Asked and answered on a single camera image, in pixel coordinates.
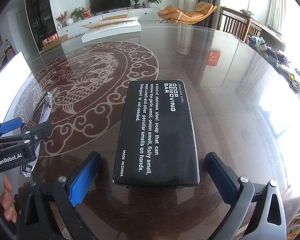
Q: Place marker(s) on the small potted plant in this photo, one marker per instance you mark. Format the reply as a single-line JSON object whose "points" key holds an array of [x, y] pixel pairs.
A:
{"points": [[136, 4]]}

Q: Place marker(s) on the red flowers white vase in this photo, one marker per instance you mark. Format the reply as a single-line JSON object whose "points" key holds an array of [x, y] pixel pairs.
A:
{"points": [[63, 20]]}

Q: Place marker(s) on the white tv cabinet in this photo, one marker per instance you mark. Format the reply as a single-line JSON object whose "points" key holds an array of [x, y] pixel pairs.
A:
{"points": [[77, 28]]}

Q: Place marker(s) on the person's left hand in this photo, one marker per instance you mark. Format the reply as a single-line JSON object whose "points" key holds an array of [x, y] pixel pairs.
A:
{"points": [[7, 201]]}

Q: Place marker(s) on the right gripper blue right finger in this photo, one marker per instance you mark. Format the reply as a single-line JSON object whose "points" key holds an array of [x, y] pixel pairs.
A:
{"points": [[223, 177]]}

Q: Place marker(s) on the black display cabinet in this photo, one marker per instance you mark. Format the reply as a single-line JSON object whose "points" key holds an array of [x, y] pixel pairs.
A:
{"points": [[41, 22]]}

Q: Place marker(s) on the dark wooden armchair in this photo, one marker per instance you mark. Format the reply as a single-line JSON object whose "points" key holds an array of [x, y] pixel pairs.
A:
{"points": [[235, 23]]}

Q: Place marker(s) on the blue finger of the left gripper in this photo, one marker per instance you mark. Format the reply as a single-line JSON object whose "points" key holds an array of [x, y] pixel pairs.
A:
{"points": [[10, 125], [38, 131]]}

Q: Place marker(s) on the black flat television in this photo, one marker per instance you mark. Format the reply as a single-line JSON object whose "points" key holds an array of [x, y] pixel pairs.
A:
{"points": [[108, 5]]}

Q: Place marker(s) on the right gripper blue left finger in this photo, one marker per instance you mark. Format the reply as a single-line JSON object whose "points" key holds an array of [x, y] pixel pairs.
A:
{"points": [[81, 177]]}

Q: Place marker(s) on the black odor removing bar box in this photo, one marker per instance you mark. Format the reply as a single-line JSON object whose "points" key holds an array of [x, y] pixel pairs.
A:
{"points": [[156, 145]]}

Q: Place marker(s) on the orange lounge chair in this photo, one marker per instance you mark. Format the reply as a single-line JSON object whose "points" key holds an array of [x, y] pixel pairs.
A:
{"points": [[174, 15]]}

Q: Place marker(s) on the rhinestone clear hair claw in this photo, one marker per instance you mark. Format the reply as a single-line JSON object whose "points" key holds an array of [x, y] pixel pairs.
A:
{"points": [[40, 114]]}

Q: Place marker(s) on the leafy plant beside red box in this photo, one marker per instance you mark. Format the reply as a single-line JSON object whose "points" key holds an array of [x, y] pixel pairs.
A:
{"points": [[78, 13]]}

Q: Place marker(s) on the wooden stool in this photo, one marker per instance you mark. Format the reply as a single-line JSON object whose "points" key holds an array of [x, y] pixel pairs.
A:
{"points": [[115, 17]]}

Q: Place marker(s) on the white coffee table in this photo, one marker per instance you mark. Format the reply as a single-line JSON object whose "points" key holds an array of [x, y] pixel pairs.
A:
{"points": [[104, 29]]}

